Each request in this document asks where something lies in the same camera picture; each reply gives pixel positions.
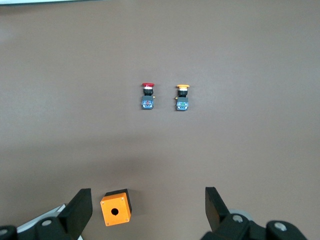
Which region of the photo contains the orange mushroom push button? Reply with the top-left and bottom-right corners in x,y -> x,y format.
173,84 -> 191,112

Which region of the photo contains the red mushroom push button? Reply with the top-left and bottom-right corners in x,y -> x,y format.
141,82 -> 156,111

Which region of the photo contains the orange button box with hole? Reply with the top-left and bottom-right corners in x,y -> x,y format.
100,188 -> 133,228

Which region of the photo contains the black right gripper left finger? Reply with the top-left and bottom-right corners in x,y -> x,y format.
34,188 -> 94,240

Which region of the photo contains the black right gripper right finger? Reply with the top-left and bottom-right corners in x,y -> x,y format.
201,186 -> 266,240

